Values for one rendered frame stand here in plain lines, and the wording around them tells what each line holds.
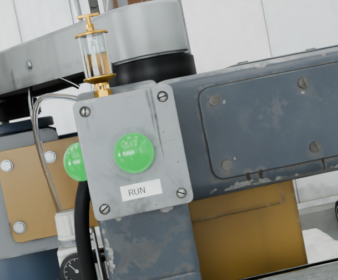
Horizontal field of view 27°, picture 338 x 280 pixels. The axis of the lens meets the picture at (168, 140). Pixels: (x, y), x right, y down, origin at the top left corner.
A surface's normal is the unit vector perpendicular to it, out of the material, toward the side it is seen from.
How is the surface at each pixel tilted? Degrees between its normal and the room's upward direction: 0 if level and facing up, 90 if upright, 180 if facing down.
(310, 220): 90
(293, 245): 90
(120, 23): 90
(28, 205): 90
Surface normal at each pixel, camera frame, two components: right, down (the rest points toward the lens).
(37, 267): 0.31, 0.01
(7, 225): 0.10, 0.04
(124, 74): -0.60, 0.16
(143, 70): -0.13, 0.08
